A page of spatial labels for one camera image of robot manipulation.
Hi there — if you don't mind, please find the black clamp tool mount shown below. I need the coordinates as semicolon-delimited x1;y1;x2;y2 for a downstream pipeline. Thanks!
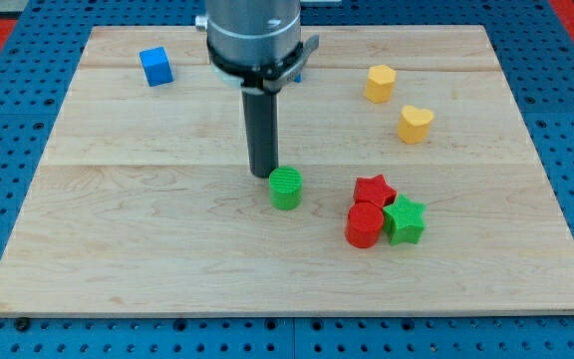
207;34;320;95

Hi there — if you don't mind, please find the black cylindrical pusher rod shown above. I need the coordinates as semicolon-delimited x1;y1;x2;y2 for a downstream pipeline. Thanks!
242;93;279;179

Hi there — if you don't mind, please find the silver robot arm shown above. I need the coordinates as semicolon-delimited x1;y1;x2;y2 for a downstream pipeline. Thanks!
204;0;320;179

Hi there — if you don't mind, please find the blue cube block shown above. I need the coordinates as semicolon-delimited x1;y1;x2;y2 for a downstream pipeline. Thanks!
139;47;173;87

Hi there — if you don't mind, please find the green cylinder block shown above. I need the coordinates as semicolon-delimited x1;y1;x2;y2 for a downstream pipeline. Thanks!
269;167;303;210

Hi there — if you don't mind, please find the yellow hexagon block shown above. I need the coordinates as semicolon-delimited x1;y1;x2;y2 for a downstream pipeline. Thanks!
364;65;397;104

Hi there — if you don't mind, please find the red star block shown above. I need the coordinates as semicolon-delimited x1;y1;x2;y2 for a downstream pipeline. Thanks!
353;175;398;208

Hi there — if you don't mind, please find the yellow heart block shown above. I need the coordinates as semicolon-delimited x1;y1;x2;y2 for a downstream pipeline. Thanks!
397;105;434;145

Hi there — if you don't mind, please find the red cylinder block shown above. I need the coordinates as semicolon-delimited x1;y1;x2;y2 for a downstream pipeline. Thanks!
345;202;384;248

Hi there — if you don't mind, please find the wooden board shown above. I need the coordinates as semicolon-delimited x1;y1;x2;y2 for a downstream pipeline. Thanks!
0;25;574;318

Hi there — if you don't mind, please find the green star block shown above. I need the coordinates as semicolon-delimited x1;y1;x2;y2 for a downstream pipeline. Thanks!
383;193;426;246

